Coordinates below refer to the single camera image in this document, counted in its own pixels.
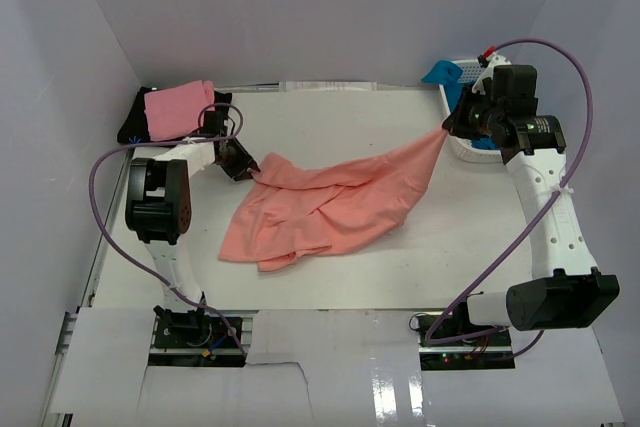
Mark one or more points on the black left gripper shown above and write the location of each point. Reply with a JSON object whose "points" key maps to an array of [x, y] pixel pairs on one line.
{"points": [[245, 161]]}

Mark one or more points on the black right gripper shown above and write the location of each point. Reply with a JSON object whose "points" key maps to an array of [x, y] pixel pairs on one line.
{"points": [[456, 124]]}

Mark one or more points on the salmon pink t-shirt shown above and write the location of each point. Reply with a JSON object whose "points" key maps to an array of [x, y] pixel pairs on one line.
{"points": [[291, 213]]}

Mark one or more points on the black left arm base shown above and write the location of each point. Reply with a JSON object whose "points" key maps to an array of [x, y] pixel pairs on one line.
{"points": [[195, 339]]}

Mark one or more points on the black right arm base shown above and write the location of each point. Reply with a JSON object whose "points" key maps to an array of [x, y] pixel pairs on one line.
{"points": [[477, 354]]}

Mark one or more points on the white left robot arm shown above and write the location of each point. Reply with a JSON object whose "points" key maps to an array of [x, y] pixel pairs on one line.
{"points": [[158, 202]]}

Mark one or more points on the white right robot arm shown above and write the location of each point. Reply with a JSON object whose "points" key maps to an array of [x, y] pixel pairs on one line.
{"points": [[566, 288]]}

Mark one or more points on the white perforated plastic basket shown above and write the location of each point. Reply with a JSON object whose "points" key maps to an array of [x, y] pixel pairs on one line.
{"points": [[470, 150]]}

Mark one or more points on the blue t-shirt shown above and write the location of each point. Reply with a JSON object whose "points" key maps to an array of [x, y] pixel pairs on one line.
{"points": [[452, 76]]}

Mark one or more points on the folded pink t-shirt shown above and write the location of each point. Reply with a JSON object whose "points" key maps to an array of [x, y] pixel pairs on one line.
{"points": [[173, 113]]}

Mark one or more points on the white paper label sheet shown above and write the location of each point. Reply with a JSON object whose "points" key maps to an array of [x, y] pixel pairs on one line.
{"points": [[326, 86]]}

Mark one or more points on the folded black t-shirt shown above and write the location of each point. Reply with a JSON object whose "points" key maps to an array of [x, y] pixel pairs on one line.
{"points": [[135, 127]]}

